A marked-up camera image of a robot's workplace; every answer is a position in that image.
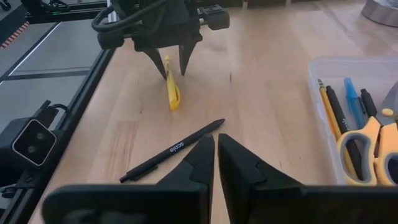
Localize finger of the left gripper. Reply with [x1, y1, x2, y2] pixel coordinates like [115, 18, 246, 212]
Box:
[178, 40, 198, 77]
[144, 46, 169, 80]

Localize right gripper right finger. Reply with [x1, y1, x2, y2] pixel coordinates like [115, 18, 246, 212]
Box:
[217, 133, 398, 224]

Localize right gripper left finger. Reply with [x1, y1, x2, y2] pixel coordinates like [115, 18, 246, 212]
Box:
[42, 133, 216, 224]

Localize yellow highlighter marker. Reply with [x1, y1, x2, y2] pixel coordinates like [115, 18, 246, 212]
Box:
[164, 55, 182, 111]

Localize black pen with white print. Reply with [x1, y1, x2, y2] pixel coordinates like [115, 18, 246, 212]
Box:
[325, 85, 363, 180]
[119, 118, 226, 184]

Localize orange pencil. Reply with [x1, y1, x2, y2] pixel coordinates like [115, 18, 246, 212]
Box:
[317, 78, 360, 180]

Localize blue pen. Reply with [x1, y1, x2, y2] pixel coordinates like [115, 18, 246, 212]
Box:
[343, 77, 367, 130]

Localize yellow handled scissors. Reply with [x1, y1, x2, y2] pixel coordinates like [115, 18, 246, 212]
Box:
[336, 82, 398, 187]

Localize clear supply box pink lid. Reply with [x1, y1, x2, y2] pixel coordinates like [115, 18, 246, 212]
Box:
[307, 55, 398, 187]

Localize white shade silver table lamp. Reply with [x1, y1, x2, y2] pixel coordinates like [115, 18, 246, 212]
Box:
[361, 0, 398, 28]

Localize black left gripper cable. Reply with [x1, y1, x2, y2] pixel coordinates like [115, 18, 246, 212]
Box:
[91, 0, 170, 34]

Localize black table-level camera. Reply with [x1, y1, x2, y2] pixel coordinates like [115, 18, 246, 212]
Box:
[0, 99, 70, 187]

